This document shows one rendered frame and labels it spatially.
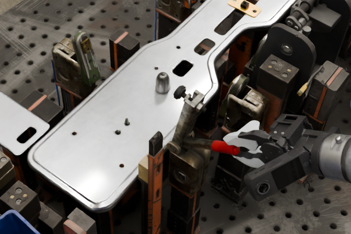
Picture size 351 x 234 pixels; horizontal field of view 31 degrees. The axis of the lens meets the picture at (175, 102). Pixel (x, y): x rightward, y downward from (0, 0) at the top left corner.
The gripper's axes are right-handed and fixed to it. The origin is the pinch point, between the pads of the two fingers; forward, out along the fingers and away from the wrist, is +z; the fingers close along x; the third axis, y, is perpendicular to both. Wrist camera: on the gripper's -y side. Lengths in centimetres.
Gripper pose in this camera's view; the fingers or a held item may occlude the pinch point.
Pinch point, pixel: (230, 148)
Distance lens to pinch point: 117.5
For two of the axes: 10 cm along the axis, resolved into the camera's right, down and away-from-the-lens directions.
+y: 6.0, -6.1, 5.1
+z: -6.9, -0.8, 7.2
